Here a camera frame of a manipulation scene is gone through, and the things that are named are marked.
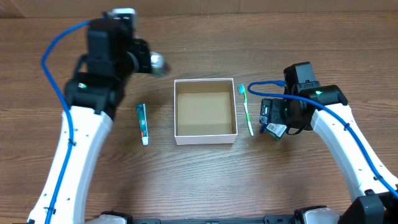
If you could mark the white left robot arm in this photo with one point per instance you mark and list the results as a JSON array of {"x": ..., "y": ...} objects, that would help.
[{"x": 89, "y": 103}]

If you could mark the teal toothpaste tube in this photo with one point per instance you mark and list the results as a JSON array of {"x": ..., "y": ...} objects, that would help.
[{"x": 142, "y": 117}]

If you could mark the clear soap pump bottle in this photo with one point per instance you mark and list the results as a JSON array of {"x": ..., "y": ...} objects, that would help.
[{"x": 159, "y": 66}]

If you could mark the blue disposable razor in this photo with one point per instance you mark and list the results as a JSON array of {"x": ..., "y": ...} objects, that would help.
[{"x": 263, "y": 128}]

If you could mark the pink cardboard box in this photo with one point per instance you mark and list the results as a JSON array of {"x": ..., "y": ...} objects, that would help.
[{"x": 205, "y": 111}]

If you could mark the green white toothbrush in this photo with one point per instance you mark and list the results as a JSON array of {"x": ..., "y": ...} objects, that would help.
[{"x": 242, "y": 91}]

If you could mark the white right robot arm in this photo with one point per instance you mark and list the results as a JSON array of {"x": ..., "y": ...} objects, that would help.
[{"x": 306, "y": 105}]

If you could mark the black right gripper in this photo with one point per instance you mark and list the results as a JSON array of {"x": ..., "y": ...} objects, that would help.
[{"x": 274, "y": 111}]

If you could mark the green white soap bar pack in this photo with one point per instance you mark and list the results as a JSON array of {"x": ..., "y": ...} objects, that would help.
[{"x": 276, "y": 130}]

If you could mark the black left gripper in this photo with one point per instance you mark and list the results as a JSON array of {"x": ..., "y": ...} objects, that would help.
[{"x": 140, "y": 58}]

